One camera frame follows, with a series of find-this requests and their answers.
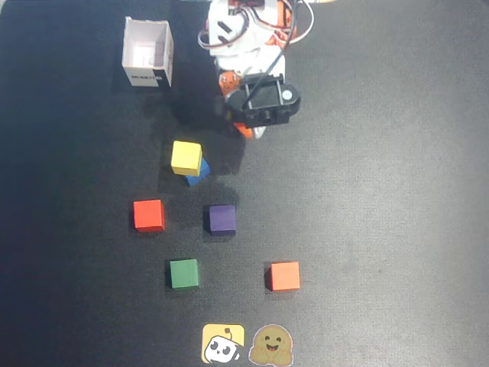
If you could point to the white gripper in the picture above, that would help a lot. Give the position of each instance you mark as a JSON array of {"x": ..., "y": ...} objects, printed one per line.
[{"x": 249, "y": 131}]

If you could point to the yellow wooden cube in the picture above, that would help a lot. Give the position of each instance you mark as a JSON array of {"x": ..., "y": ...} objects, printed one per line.
[{"x": 186, "y": 156}]

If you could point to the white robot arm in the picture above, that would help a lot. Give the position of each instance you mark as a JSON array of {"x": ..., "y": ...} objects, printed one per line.
[{"x": 237, "y": 26}]

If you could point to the blue wooden cube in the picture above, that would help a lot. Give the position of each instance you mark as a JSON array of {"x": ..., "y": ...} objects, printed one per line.
[{"x": 201, "y": 174}]

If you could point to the purple wooden cube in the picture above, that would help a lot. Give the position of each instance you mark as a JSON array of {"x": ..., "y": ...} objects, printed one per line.
[{"x": 221, "y": 218}]

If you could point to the red wooden cube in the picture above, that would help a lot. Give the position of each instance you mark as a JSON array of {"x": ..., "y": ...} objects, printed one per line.
[{"x": 148, "y": 215}]

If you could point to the orange wooden cube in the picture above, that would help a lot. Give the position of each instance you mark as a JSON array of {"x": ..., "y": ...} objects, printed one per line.
[{"x": 284, "y": 276}]

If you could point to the green wooden cube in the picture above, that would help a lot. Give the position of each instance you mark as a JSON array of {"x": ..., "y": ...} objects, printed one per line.
[{"x": 184, "y": 273}]

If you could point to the white cardboard box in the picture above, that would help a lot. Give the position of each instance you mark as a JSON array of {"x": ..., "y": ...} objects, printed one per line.
[{"x": 147, "y": 53}]

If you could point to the black fabric mat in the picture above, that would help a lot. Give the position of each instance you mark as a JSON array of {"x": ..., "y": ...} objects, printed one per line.
[{"x": 382, "y": 229}]

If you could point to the yellow robot logo sticker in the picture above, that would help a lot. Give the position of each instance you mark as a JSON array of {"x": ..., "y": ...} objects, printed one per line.
[{"x": 222, "y": 343}]

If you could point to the hugging face emoji sticker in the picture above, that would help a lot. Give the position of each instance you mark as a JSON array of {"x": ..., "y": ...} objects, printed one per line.
[{"x": 271, "y": 345}]

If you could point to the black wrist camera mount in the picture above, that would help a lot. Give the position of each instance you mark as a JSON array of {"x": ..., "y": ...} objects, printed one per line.
[{"x": 267, "y": 101}]

